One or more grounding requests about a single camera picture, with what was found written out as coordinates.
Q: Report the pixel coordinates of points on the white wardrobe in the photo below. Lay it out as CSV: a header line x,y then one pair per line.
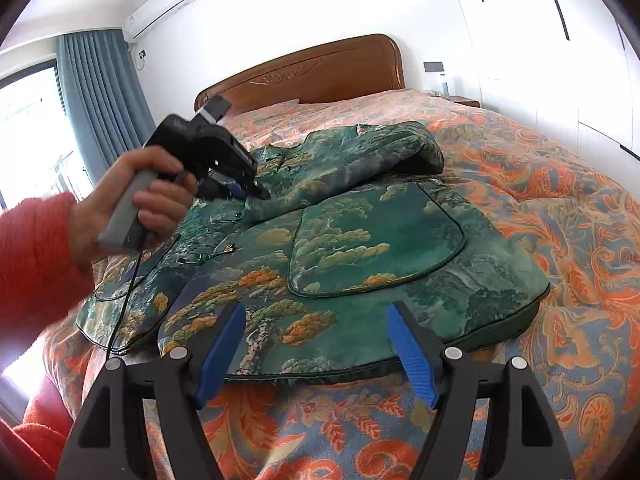
x,y
540,45

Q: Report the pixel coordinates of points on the glass balcony window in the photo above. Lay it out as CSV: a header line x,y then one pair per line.
x,y
35,130

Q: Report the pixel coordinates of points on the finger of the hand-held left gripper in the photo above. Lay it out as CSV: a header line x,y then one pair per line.
x,y
235,191

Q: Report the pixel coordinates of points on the orange floral bed blanket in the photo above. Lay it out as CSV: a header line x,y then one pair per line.
x,y
565,240

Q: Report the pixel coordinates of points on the blue-grey curtain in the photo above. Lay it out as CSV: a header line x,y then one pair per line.
x,y
100,105

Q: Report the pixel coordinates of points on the white air conditioner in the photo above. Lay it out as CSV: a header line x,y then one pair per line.
x,y
160,7

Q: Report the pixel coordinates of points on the small clear bottle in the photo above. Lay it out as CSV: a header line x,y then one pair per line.
x,y
444,85

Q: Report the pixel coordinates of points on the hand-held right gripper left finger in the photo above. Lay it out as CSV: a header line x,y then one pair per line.
x,y
222,345

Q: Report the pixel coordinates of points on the orange floral pillow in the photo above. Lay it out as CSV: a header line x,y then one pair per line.
x,y
280,105

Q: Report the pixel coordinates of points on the person's left hand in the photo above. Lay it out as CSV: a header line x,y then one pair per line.
x,y
105,195

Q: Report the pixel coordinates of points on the grey wall switch panel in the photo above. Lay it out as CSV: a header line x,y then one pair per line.
x,y
433,66

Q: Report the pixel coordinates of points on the wooden headboard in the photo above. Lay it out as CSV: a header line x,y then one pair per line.
x,y
320,72

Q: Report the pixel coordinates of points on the person's red clothing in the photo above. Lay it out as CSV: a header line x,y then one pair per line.
x,y
30,440

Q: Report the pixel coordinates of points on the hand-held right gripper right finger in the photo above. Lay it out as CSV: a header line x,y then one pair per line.
x,y
410,347

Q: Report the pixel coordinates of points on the green printed jacket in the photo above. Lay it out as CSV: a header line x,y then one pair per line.
x,y
360,270

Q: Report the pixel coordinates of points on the wooden nightstand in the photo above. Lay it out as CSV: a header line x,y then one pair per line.
x,y
465,101

